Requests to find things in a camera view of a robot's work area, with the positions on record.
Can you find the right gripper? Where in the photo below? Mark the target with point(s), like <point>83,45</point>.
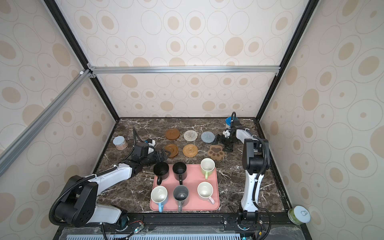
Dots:
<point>218,140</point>

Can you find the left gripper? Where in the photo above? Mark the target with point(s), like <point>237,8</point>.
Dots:
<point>159,159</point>

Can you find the blue-grey woven coaster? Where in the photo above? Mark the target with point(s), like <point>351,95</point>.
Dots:
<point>208,137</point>

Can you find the black mug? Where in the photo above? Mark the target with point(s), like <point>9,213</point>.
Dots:
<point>180,172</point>
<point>161,170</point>

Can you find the paw-shaped wooden coaster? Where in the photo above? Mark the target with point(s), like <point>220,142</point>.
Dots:
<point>216,152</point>

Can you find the dark wooden coaster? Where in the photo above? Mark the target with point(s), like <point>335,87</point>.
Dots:
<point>172,134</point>

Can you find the green mug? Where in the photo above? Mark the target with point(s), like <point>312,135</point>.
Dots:
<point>207,167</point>

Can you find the white woven coaster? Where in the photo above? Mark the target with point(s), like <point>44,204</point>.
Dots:
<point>190,135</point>

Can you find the rattan coaster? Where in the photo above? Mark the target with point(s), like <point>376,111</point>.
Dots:
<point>190,150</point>

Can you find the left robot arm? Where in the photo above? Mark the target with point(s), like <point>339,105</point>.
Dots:
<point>77,203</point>

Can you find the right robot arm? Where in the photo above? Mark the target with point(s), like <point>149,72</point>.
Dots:
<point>255,162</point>

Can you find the white cup blue lid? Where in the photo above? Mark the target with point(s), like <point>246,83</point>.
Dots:
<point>228,122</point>

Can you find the grey mug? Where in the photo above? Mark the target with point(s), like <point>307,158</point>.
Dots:
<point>181,195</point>

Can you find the green can white lid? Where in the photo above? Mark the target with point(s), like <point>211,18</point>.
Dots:
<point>299,215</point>

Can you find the horizontal aluminium bar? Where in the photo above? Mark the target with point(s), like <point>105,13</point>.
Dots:
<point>185,70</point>

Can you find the diagonal aluminium bar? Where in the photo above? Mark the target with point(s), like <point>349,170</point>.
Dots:
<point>26,137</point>

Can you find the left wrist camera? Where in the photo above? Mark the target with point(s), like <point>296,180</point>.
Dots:
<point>151,142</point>

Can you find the white mug blue handle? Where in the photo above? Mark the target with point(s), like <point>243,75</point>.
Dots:
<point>159,196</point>

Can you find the white mug pink handle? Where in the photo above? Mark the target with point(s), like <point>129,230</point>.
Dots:
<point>205,192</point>

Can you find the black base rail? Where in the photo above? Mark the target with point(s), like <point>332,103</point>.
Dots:
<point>202,226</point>

